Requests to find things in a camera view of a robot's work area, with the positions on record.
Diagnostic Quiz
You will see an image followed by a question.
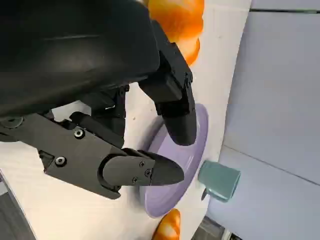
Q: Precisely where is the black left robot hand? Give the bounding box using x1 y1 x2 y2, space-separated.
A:
0 0 197 200

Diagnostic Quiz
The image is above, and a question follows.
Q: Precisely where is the orange and white bread roll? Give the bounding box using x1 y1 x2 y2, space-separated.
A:
146 0 205 67
152 208 182 240

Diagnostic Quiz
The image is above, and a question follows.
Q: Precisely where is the lilac plate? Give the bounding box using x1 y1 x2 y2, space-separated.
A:
138 103 210 218

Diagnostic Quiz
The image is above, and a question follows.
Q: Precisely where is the pale green mug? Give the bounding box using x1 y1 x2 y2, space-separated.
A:
198 160 242 202

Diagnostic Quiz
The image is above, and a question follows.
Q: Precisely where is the grey partition panel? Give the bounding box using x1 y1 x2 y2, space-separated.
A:
206 144 320 240
219 9 320 187
249 0 320 12

